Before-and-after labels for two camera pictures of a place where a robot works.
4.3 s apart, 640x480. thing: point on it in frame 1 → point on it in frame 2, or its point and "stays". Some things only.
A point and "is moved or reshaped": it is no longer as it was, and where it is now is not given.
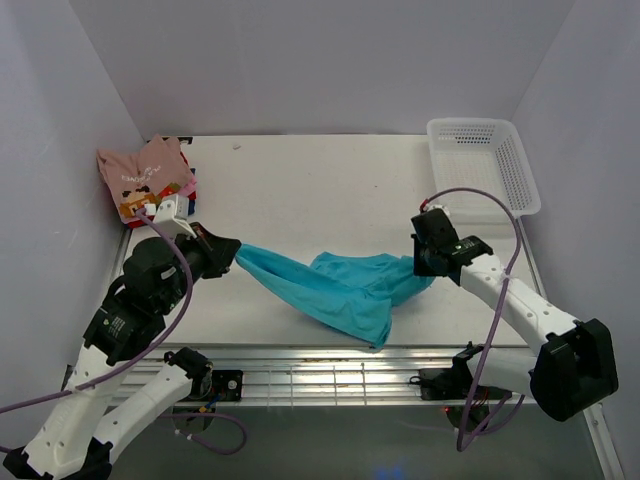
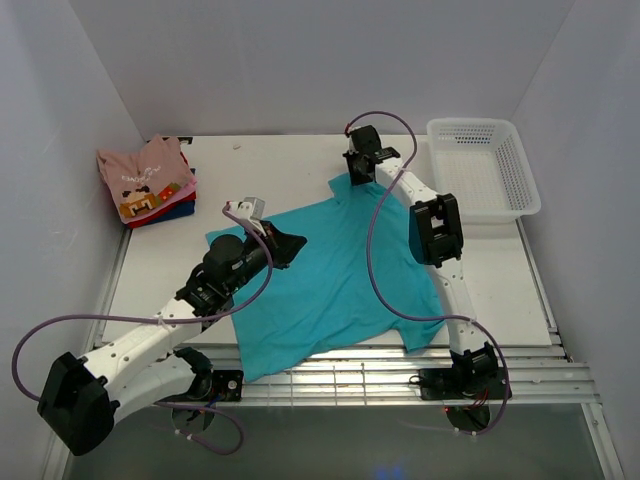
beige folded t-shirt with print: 134,180 stays
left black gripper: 224,250 → 284,247
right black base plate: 449,384 stays
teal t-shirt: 358,292 is moved or reshaped
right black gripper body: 422,263 → 357,179
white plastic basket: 480,154 stays
